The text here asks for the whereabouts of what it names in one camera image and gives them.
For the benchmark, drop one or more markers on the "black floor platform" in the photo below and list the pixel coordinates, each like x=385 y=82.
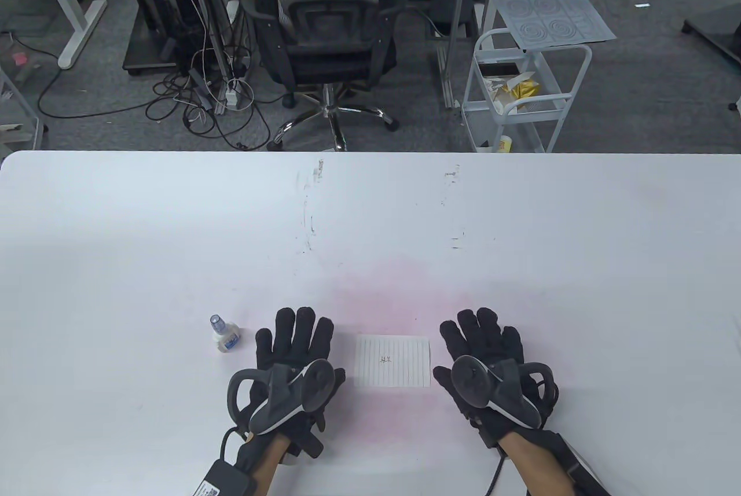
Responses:
x=718 y=30

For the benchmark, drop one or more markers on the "yellow packet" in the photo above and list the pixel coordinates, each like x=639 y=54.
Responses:
x=524 y=89

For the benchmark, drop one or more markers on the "person's right forearm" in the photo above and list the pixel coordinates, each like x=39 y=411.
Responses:
x=535 y=464

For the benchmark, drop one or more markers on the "clear blue brush cap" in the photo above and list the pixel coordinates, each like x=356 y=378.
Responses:
x=216 y=322

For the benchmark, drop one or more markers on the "white rolling cart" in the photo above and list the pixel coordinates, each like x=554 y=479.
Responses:
x=480 y=131

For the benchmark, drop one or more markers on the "black box on floor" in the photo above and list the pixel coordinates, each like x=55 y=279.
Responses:
x=446 y=4

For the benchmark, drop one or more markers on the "person's left forearm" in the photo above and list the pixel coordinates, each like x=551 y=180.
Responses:
x=269 y=467

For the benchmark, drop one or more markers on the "person's right hand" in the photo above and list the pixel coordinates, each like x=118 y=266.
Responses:
x=480 y=334

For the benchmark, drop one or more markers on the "small red object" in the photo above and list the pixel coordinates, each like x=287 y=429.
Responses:
x=20 y=58

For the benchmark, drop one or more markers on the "black desk with white leg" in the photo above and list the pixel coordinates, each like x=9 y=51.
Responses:
x=81 y=33

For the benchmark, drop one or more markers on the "black and white controller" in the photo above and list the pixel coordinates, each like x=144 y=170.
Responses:
x=315 y=383
x=472 y=380

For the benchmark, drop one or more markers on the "grey sheet with circle patterns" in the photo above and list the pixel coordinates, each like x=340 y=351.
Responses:
x=550 y=4

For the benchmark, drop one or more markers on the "white correction fluid bottle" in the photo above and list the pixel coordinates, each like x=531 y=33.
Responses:
x=227 y=341

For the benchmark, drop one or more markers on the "lined paper with black text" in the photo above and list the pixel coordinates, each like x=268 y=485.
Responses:
x=405 y=371

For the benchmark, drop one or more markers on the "white power strip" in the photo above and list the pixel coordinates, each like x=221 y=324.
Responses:
x=231 y=95

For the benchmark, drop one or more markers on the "black mesh office chair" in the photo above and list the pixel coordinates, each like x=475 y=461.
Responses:
x=324 y=50

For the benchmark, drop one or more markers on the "person's left hand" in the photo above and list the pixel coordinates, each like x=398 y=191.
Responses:
x=289 y=340

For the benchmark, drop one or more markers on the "grey metal rack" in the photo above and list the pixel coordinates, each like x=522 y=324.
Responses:
x=39 y=128

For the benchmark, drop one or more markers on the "black wrist pack with label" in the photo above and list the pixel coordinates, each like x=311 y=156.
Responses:
x=223 y=478

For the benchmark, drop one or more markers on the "black rolling base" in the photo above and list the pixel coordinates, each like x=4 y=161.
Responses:
x=147 y=50

